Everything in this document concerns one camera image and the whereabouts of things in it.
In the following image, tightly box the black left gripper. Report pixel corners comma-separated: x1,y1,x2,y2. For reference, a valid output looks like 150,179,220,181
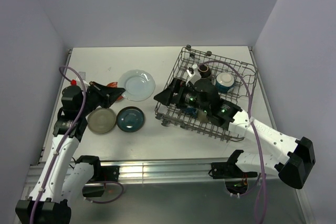
78,81,124,116

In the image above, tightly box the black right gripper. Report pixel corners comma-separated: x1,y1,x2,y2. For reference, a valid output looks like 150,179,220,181
153,78,209,113

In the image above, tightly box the orange saucer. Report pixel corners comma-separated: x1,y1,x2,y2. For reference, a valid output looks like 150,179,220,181
107,82,123,101

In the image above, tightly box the grey saucer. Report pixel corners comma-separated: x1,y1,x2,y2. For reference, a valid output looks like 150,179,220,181
87,108,117,134

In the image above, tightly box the light blue scalloped plate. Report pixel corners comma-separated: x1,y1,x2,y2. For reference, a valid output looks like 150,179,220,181
118,69,155,102

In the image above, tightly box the dark teal saucer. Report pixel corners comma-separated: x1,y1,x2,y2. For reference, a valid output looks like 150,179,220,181
117,106,145,133

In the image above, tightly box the brown glazed bowl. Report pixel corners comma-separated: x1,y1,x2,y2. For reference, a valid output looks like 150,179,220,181
198,65,212,79

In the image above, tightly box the white and teal bowl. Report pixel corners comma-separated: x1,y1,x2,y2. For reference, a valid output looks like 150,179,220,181
215,72,235,93

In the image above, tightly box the dark teal cup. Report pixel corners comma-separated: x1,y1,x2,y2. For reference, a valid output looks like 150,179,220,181
184,107,197,119

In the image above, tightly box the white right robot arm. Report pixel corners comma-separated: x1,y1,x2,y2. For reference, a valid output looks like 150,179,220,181
154,78,316,189

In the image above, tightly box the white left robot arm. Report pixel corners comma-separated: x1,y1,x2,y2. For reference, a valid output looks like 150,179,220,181
15,82,125,223

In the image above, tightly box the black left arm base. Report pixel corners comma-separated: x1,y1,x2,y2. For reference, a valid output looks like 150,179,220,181
82,165,120,198

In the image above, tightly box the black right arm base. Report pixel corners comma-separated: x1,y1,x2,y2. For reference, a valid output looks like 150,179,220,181
208,162,261,198

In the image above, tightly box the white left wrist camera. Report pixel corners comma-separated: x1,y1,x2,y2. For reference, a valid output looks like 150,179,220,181
75,71,88,86

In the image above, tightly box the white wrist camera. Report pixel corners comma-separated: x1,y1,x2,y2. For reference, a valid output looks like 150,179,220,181
186,64,202,85
75,71,88,86

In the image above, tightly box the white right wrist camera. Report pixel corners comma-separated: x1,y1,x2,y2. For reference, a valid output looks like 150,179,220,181
186,64,202,85

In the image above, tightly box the grey wire dish rack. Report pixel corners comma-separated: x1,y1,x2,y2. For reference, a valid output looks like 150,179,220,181
154,45,258,143

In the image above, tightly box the aluminium mounting rail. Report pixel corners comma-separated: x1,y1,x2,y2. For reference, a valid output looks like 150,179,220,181
26,157,271,185

